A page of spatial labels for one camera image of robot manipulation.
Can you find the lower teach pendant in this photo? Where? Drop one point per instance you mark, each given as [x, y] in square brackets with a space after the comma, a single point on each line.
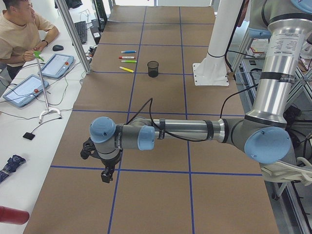
[24, 92]

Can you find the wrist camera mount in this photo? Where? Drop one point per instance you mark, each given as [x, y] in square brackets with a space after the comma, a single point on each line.
[88, 149]

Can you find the black mesh pen cup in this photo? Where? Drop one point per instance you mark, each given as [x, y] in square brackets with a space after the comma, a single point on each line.
[152, 68]

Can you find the seated man beige shirt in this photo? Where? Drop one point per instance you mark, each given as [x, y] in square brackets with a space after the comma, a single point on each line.
[22, 32]

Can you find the small black square pad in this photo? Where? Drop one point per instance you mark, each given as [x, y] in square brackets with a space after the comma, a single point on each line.
[29, 136]

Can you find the yellow highlighter pen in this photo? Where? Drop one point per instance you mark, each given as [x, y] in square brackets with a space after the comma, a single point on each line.
[126, 69]

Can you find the black computer mouse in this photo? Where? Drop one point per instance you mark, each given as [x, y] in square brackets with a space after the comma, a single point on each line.
[57, 48]

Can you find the red bottle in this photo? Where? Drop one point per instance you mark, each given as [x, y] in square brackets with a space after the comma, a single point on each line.
[13, 216]

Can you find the green highlighter pen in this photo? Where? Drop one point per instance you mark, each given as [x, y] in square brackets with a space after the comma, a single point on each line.
[128, 61]

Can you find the upper teach pendant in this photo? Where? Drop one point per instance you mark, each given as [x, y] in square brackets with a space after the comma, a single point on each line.
[57, 65]

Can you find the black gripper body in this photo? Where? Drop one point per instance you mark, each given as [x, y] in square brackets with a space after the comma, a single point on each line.
[109, 164]

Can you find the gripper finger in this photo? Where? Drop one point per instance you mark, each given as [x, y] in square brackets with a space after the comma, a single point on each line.
[110, 173]
[105, 175]

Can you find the teach pendant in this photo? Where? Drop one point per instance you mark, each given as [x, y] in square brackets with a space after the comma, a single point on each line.
[57, 65]
[24, 92]

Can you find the metal rod stand green clip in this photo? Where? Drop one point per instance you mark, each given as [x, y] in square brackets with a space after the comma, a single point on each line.
[48, 108]

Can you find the aluminium frame post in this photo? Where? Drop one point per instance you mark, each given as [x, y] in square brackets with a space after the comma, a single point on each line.
[67, 19]

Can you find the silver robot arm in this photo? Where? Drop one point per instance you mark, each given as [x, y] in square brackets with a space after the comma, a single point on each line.
[261, 134]

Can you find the dark blue folded umbrella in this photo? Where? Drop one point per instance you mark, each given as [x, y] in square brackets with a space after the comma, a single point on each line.
[11, 166]

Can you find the red white marker pen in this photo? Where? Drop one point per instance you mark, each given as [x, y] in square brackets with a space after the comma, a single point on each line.
[126, 57]

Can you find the blue marker pen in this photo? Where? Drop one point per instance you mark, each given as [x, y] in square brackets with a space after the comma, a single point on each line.
[128, 52]

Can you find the black keyboard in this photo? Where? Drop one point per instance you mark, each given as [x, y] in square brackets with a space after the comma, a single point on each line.
[81, 29]

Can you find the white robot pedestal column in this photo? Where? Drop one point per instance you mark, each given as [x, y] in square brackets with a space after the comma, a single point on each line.
[212, 71]

